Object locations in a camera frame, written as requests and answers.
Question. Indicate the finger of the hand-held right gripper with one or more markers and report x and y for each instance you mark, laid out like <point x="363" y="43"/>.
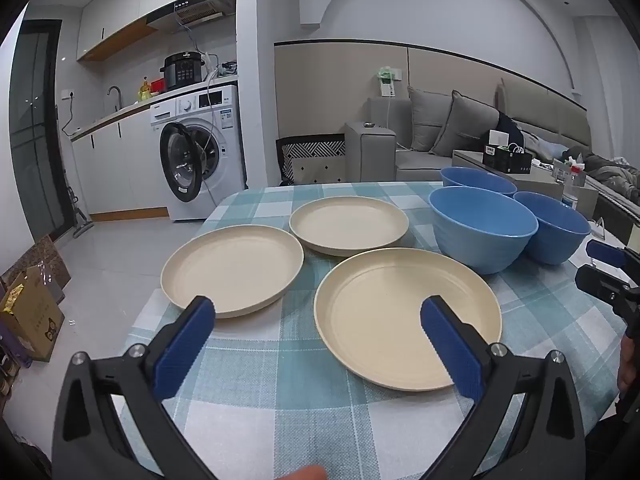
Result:
<point x="607" y="254"/>
<point x="602" y="285"/>

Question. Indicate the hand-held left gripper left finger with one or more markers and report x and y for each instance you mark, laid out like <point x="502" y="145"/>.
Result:
<point x="185" y="350"/>

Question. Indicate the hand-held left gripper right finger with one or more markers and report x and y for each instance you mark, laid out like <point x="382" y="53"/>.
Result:
<point x="452" y="350"/>

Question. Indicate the blue ribbed bowl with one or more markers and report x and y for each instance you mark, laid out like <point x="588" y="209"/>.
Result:
<point x="555" y="235"/>
<point x="475" y="179"/>
<point x="482" y="232"/>

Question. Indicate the cream round plate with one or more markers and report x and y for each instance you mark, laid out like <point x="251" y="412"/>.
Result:
<point x="232" y="270"/>
<point x="395" y="310"/>
<point x="350" y="225"/>

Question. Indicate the person's right hand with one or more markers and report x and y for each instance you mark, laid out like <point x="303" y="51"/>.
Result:
<point x="630" y="365"/>

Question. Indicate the person's left hand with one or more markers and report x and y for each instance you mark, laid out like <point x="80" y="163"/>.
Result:
<point x="307" y="474"/>

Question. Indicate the white marble table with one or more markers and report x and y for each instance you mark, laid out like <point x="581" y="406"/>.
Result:
<point x="617" y="232"/>

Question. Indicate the metal phone stand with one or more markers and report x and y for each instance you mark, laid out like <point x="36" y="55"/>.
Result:
<point x="599" y="227"/>

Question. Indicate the clear plastic bottle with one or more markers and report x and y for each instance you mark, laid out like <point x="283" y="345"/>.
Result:
<point x="571" y="195"/>

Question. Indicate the grey blanket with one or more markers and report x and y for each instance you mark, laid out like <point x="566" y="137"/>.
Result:
<point x="610" y="167"/>

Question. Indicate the grey tissue box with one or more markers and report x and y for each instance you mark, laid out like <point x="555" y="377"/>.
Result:
<point x="567" y="172"/>

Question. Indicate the grey side cabinet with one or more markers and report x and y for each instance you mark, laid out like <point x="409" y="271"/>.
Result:
<point x="535" y="180"/>

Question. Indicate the teal white checked tablecloth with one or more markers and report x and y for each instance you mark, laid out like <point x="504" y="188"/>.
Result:
<point x="280" y="410"/>

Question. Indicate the black open box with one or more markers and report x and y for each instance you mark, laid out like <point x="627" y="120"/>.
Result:
<point x="507" y="160"/>

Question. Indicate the yellow cardboard box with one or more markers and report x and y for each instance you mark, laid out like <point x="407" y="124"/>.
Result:
<point x="35" y="315"/>

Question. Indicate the dark clothes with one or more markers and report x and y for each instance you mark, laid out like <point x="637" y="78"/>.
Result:
<point x="510" y="130"/>

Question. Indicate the white box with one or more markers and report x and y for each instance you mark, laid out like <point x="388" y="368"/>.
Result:
<point x="497" y="138"/>

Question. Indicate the grey floor mop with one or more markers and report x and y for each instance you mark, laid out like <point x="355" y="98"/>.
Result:
<point x="80" y="220"/>

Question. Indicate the brown patterned boards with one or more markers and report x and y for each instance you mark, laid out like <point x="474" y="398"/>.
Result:
<point x="45" y="255"/>

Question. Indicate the purple bag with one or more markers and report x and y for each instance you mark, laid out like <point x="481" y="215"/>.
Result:
<point x="12" y="347"/>

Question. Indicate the grey sofa cushion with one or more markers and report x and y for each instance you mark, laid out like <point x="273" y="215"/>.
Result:
<point x="467" y="125"/>
<point x="425" y="120"/>

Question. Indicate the white kitchen counter cabinets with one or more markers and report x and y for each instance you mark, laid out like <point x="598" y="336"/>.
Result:
<point x="125" y="160"/>

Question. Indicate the grey sofa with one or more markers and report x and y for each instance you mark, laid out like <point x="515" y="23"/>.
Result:
<point x="370" y="150"/>

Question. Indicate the beige diamond print cushion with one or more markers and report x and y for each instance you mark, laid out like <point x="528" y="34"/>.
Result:
<point x="315" y="171"/>

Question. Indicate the white washing machine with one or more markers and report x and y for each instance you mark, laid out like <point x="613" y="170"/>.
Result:
<point x="222" y="125"/>

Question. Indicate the black white patterned cushion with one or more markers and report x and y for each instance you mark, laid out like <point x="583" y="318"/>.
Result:
<point x="312" y="149"/>

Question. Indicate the yellow toy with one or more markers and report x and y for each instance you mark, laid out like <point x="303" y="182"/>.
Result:
<point x="145" y="91"/>

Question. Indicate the dark glass door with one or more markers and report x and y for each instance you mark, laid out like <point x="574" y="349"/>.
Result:
<point x="35" y="135"/>

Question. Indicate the kitchen faucet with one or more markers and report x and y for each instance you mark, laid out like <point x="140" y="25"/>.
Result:
<point x="116" y="95"/>

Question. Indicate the black pressure cooker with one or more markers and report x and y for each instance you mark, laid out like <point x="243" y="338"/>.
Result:
<point x="182" y="72"/>

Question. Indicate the range hood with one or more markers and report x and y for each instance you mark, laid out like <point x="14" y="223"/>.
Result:
<point x="195" y="10"/>

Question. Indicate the white upper cabinets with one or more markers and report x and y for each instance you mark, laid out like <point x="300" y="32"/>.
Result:
<point x="120" y="15"/>

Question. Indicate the green wall plug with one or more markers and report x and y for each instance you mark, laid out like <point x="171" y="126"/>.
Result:
<point x="386" y="80"/>

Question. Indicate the white wall socket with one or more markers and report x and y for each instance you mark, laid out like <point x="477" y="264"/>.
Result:
<point x="67" y="94"/>

